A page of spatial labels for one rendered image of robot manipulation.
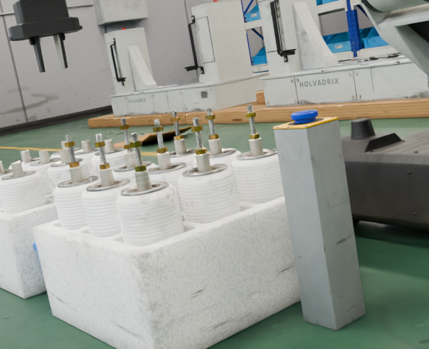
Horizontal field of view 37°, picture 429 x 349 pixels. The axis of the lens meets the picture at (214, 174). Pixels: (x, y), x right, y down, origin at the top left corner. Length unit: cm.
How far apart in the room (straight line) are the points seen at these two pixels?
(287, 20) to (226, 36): 72
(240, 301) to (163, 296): 15
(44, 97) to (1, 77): 53
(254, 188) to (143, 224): 23
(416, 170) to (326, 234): 34
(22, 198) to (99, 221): 41
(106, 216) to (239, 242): 22
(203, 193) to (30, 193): 54
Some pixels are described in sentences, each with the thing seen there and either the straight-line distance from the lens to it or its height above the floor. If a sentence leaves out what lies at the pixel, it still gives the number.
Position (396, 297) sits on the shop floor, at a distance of 111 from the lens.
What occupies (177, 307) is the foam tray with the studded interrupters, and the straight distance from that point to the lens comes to 97.
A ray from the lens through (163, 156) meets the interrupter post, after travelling 115.
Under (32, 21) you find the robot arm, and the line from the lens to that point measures 117.
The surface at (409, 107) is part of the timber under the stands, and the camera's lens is 315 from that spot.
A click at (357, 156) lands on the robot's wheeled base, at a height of 18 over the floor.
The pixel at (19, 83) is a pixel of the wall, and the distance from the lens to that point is 761.
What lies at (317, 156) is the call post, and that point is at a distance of 94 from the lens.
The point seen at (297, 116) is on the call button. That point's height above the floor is 33.
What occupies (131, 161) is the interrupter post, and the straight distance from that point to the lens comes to 125.
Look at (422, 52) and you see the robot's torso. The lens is 137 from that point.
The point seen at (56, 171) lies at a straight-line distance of 150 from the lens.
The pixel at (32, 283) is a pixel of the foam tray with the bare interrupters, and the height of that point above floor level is 3.
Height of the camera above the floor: 43
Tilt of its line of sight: 10 degrees down
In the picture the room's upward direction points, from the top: 10 degrees counter-clockwise
